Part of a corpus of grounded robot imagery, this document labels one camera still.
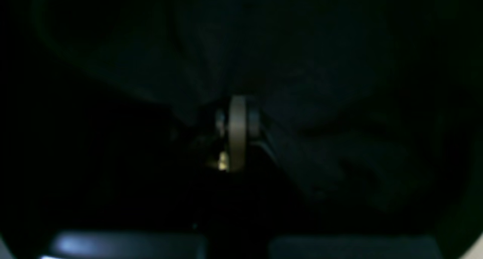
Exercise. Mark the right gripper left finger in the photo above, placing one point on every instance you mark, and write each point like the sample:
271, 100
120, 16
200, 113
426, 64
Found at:
231, 129

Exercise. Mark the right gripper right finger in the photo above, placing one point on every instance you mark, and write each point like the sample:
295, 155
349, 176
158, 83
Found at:
258, 135

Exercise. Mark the black t-shirt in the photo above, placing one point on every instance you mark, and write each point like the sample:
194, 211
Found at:
374, 108

